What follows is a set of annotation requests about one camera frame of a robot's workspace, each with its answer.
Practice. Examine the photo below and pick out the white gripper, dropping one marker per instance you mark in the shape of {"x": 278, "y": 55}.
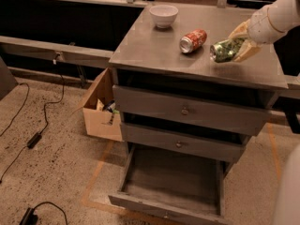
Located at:
{"x": 261, "y": 26}

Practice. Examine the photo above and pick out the green soda can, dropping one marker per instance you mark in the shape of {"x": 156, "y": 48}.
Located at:
{"x": 225, "y": 50}

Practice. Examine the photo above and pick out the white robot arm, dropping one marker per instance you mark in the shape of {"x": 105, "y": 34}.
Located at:
{"x": 285, "y": 15}

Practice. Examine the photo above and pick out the red soda can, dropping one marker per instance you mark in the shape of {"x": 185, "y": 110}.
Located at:
{"x": 192, "y": 41}

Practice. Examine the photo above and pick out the grey top drawer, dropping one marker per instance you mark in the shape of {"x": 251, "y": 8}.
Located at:
{"x": 189, "y": 110}

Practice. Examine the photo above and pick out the grey drawer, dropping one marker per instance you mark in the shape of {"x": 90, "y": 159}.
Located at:
{"x": 182, "y": 143}
{"x": 172, "y": 186}
{"x": 189, "y": 110}

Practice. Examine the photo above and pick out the grey drawer cabinet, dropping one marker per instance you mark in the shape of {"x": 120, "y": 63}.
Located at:
{"x": 187, "y": 87}

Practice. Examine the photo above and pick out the grey middle drawer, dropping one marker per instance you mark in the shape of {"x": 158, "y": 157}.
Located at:
{"x": 182, "y": 143}

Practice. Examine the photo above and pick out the grey bottom drawer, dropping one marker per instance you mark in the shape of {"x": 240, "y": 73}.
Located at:
{"x": 172, "y": 186}

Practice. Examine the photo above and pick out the white ceramic bowl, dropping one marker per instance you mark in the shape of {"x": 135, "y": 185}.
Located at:
{"x": 163, "y": 16}

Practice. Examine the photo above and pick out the items inside cardboard box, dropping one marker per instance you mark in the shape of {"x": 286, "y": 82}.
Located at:
{"x": 108, "y": 108}

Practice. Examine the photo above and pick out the cardboard box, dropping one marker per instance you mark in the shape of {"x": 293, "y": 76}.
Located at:
{"x": 98, "y": 122}

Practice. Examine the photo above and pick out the black adapter bottom left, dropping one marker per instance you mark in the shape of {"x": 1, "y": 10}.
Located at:
{"x": 30, "y": 218}

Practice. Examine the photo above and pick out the grey metal rail frame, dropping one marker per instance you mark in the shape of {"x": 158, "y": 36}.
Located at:
{"x": 62, "y": 50}

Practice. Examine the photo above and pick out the black power adapter with cable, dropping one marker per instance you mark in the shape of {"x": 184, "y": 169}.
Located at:
{"x": 38, "y": 135}

